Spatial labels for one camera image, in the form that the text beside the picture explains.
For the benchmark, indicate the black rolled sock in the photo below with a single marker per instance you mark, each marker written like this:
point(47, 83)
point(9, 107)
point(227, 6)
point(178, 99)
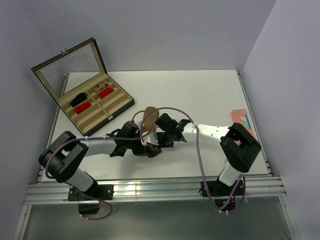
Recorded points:
point(78, 99)

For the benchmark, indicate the red rolled sock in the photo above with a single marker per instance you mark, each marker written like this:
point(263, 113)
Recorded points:
point(82, 107)
point(105, 92)

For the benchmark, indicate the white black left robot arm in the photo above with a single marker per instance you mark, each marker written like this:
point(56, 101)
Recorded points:
point(63, 157)

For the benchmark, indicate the pink patterned sock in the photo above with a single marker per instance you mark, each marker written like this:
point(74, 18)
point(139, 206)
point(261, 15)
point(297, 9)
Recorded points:
point(240, 116)

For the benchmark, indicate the red rolled sock right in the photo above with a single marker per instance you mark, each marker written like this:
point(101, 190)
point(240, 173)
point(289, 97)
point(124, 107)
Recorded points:
point(105, 92)

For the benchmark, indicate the red rolled sock left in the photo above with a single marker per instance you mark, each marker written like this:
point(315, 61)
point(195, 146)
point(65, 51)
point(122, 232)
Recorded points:
point(82, 107)

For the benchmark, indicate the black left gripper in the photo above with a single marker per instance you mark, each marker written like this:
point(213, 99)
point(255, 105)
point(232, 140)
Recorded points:
point(142, 150)

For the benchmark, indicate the aluminium rail frame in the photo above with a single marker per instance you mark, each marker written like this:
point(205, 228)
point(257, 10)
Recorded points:
point(160, 200)

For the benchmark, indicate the black compartment storage box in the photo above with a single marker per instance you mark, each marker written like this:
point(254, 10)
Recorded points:
point(78, 70)

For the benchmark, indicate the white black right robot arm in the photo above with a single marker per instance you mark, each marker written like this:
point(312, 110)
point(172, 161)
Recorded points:
point(237, 143)

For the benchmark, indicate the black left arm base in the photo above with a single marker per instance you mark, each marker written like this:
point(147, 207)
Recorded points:
point(90, 202)

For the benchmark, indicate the tan ribbed sock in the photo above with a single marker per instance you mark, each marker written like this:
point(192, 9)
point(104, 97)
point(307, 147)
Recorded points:
point(151, 114)

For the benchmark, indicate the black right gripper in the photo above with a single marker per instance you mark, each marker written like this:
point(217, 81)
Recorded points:
point(160, 144)

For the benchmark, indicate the beige rolled sock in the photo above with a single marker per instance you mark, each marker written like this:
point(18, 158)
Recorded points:
point(100, 86)

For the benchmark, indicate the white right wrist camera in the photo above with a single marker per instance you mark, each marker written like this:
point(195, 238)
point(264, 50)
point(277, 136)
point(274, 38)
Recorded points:
point(151, 138)

